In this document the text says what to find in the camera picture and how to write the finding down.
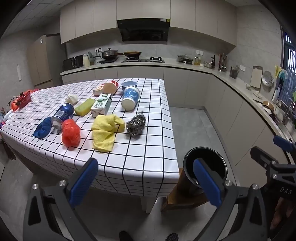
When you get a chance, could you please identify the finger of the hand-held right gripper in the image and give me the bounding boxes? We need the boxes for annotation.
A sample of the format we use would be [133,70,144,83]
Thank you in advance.
[250,146,280,172]
[273,135,296,153]

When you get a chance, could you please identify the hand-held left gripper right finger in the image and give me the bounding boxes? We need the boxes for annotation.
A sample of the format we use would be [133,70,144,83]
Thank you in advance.
[193,159,277,241]

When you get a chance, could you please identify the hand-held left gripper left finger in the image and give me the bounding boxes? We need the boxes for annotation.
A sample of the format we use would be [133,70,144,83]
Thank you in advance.
[23,158,109,241]

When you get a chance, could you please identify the black round bin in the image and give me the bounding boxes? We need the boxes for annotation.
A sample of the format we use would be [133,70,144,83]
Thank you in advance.
[183,146,228,197]

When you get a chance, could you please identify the yellow cloth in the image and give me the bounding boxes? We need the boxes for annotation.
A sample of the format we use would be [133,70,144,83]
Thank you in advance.
[91,114,126,153]

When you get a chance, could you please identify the blue cloth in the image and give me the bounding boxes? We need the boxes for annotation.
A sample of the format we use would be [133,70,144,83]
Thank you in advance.
[32,117,53,139]

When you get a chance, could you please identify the blue soda can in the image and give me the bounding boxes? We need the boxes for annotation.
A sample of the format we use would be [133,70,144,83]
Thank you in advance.
[51,103,75,128]

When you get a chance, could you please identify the yellow green sponge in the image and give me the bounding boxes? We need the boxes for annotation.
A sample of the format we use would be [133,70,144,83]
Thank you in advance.
[74,98,96,116]

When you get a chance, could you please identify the steel wool scrubber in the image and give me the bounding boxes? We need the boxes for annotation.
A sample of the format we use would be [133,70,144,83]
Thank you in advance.
[125,111,147,138]

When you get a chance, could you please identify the green white milk carton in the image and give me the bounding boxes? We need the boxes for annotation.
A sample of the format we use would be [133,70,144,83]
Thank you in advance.
[90,93,113,118]

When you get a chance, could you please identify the white tissue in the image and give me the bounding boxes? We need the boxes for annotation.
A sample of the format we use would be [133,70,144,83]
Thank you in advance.
[65,93,78,104]

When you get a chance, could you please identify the blue white paper cup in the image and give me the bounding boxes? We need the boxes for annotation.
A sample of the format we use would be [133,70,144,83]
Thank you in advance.
[121,86,141,109]

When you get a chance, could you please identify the blue bowl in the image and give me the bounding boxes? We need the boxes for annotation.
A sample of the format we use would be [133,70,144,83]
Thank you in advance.
[121,81,137,92]

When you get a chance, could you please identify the person's right hand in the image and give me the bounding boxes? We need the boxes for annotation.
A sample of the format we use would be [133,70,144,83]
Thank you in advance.
[270,197,294,232]

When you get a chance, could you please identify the steel faucet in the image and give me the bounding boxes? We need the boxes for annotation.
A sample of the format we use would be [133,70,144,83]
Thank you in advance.
[283,102,292,123]

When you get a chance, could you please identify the wooden stool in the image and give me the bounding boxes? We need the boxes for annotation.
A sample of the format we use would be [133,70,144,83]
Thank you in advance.
[161,168,208,212]

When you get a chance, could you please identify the gold pot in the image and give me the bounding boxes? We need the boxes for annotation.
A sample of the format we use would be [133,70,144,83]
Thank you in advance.
[262,101,277,114]

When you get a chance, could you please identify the white checked tablecloth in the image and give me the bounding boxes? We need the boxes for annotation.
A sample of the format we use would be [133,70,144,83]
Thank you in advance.
[0,78,180,197]

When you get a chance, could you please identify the round metal colander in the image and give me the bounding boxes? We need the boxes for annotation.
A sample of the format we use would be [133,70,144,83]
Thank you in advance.
[262,71,274,87]

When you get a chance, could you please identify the kitchen counter with cabinets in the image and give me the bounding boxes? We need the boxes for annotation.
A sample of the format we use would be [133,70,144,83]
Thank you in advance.
[60,57,296,163]

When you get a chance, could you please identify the hanging yellow and blue cloths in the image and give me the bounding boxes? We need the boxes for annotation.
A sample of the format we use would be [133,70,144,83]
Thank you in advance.
[275,65,288,79]

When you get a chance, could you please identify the white cutting board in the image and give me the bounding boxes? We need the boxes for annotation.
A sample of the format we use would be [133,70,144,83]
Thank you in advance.
[250,66,263,89]

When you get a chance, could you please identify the black knife holder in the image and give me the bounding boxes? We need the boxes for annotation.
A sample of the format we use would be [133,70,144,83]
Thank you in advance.
[229,65,240,79]

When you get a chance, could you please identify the barred window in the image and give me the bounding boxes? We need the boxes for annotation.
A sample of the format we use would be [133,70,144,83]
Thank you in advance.
[280,23,296,93]

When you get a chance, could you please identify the steel utensil holder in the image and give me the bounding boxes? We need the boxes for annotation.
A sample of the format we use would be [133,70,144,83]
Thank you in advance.
[217,53,228,72]

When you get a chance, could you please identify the black microwave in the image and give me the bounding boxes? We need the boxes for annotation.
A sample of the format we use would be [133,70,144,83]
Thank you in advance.
[63,54,84,70]

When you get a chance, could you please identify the beige refrigerator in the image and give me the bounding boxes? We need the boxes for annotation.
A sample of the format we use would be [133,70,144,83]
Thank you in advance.
[26,35,67,90]

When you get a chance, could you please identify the black pot with lid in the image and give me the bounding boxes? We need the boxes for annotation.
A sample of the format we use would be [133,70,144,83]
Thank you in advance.
[102,48,119,61]

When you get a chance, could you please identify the black gas stove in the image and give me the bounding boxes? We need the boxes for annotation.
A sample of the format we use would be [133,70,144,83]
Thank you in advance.
[122,57,166,63]

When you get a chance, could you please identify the beige upper cabinets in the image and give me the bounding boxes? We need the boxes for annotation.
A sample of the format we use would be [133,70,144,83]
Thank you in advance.
[60,0,237,47]

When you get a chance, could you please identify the black range hood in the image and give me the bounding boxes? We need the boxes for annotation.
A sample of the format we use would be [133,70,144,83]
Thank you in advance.
[117,19,171,42]

